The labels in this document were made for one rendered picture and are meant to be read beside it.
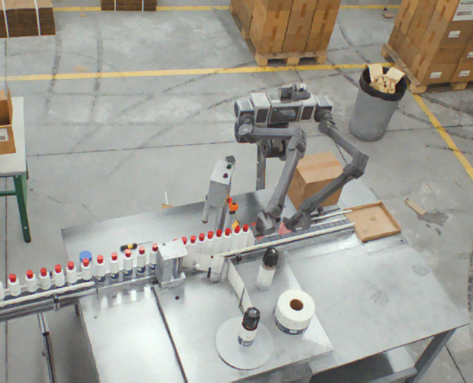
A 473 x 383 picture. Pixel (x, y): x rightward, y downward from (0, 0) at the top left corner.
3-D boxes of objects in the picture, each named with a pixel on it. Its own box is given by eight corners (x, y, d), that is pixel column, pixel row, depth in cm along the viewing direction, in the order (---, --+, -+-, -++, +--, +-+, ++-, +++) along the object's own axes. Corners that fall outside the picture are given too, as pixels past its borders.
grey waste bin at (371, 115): (354, 146, 584) (373, 94, 540) (338, 118, 612) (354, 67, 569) (393, 143, 596) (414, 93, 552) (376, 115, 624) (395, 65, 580)
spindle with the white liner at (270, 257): (259, 292, 341) (268, 259, 320) (253, 280, 346) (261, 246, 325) (273, 288, 344) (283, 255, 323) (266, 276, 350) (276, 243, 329)
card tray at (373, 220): (361, 242, 385) (363, 238, 382) (342, 213, 401) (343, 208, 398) (400, 232, 396) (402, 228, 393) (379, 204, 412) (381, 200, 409)
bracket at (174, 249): (163, 261, 315) (163, 260, 314) (157, 245, 322) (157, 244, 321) (187, 255, 320) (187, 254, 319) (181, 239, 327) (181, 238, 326)
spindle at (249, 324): (240, 351, 312) (248, 321, 291) (233, 337, 317) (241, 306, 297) (256, 346, 315) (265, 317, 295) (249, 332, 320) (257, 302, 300)
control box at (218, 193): (206, 204, 327) (209, 179, 314) (213, 183, 339) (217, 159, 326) (224, 209, 326) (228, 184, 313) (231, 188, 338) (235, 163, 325)
